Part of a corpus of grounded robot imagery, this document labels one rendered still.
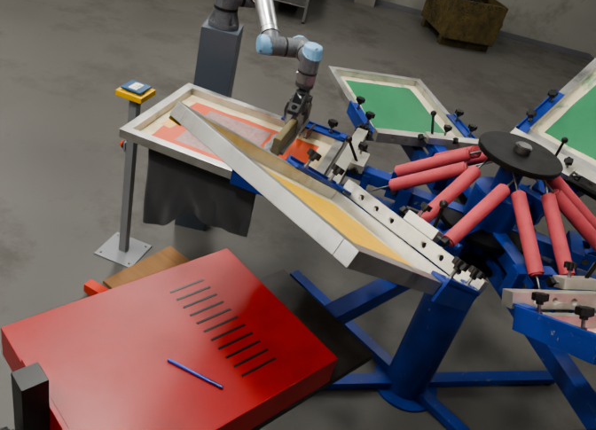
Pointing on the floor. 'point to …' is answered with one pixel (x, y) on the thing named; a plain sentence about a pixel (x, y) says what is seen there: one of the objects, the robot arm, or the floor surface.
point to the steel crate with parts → (463, 16)
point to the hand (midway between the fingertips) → (292, 129)
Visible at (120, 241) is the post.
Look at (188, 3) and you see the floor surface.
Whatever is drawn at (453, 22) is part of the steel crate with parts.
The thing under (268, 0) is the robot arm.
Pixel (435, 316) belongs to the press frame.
